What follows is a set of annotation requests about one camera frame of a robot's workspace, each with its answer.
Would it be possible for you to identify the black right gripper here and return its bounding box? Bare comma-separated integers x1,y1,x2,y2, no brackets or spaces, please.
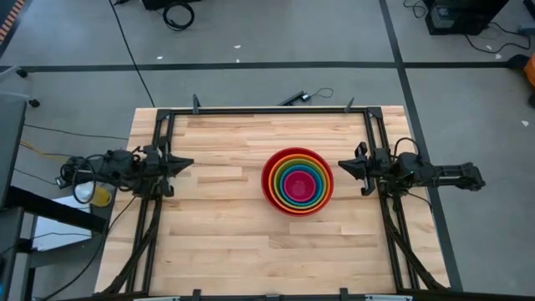
337,140,395,197

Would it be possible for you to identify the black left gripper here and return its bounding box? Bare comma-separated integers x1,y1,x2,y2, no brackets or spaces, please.
140,140,196,198

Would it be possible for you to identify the small magenta bowl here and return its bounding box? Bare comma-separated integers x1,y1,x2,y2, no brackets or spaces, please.
283,169,317,199

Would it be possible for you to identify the blue bowl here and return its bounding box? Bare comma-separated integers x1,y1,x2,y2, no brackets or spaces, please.
278,163,321,204

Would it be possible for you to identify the yellow-green bowl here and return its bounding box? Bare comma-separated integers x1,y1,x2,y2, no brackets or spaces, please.
272,157,325,207

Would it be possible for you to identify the orange bowl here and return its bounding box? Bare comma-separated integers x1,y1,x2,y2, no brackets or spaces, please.
267,153,329,212

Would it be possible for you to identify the large red bowl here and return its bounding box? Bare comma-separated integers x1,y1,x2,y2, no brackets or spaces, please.
260,146,335,217

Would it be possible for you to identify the yellow translucent bottle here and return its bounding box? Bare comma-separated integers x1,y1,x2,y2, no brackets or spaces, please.
76,181,113,208

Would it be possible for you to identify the black power strip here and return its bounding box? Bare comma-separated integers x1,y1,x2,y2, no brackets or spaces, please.
277,89,306,107

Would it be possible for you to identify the white sheet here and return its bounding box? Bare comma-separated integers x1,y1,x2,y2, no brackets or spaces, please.
31,195,94,253

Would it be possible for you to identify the dark grey cabinet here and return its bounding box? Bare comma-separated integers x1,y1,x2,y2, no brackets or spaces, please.
0,94,28,208

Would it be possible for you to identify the black equipment box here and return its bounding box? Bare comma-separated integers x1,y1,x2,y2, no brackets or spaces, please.
423,0,512,36

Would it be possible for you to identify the orange object with black base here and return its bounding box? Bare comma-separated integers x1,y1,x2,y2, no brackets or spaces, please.
507,53,535,108

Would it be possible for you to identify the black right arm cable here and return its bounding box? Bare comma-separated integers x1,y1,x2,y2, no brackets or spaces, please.
393,136,423,162

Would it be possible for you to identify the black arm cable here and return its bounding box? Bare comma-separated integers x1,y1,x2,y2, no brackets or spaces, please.
393,136,423,162
70,153,110,206

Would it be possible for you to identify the small black adapter with cable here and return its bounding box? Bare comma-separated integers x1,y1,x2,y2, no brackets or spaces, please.
301,86,335,102

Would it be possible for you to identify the black aluminium table frame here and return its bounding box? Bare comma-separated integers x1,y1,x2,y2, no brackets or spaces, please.
99,106,451,301

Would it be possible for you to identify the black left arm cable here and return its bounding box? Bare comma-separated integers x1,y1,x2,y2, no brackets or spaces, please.
70,153,110,206

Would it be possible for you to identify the thin black floor cable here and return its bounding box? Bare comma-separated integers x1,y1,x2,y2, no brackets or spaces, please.
23,123,130,141

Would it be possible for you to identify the long black floor cable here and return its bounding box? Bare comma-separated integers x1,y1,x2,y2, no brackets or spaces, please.
107,0,156,108

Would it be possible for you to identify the coiled black cable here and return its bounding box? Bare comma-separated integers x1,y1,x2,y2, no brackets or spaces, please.
162,1,196,32

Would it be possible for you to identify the yellow cable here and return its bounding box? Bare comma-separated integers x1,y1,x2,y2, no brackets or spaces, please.
18,140,70,163

